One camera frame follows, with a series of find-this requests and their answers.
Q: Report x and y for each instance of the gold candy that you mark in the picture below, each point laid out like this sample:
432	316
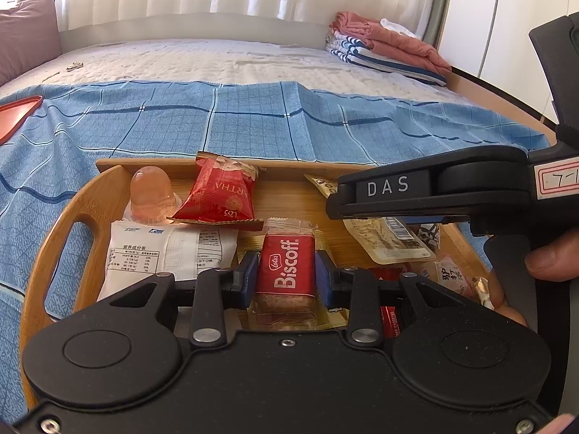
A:
481	291

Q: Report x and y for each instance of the person's right hand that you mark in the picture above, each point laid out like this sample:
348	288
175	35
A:
556	257

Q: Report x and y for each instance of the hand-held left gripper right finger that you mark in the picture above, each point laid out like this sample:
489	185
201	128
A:
322	280

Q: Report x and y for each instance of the small red snack packet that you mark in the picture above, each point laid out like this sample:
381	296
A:
391	321

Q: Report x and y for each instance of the folded pink blanket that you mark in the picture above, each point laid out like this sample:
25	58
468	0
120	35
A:
407	47

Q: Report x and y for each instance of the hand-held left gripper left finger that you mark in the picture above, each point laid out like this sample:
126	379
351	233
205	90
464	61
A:
248	276

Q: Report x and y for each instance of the white quilted mattress pad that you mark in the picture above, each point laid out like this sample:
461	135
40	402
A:
203	61

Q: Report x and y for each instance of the folded striped blanket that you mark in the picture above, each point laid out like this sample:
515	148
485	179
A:
362	52

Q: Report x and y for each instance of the tan tofu snack packet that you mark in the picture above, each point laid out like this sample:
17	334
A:
389	246

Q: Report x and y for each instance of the red plastic tray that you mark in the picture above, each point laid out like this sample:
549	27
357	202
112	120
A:
16	117

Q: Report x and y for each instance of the folded white cloth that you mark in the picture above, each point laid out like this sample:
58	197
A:
396	27

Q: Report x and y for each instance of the dark brown snack packet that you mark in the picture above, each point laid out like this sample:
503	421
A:
429	235

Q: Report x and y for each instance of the wooden bed frame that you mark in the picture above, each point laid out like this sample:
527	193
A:
497	95

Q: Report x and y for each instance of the red label biscuit packet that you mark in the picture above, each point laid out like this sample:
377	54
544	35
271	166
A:
285	266

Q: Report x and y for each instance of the pink white snack packet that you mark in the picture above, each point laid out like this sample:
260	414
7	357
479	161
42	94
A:
450	275

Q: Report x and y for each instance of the blue plaid bedsheet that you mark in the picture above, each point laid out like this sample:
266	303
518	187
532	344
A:
158	117

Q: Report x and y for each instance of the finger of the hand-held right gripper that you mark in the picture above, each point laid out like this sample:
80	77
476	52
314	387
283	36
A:
343	201

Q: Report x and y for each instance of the purple pillow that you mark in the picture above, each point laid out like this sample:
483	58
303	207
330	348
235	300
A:
27	36

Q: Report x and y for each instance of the pink jelly cup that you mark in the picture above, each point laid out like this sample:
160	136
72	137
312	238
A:
151	194

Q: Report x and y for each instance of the white wardrobe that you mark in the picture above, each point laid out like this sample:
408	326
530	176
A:
497	9

